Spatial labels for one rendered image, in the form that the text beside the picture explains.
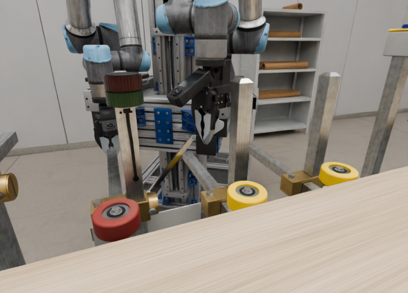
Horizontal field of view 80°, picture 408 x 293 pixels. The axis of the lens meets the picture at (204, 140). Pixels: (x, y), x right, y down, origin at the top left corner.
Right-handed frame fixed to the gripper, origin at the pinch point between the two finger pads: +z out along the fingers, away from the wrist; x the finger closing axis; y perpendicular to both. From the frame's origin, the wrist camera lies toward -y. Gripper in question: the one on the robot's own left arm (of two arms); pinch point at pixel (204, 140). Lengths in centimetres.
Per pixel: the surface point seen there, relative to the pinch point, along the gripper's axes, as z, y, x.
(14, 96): 28, -20, 281
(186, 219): 18.9, -8.9, -3.1
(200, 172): 12.5, 2.7, 4.6
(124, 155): -3.3, -22.4, -2.4
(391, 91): -11, 49, -27
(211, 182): 12.5, 1.4, -1.6
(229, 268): 4.7, -20.6, -28.8
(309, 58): -6, 290, 119
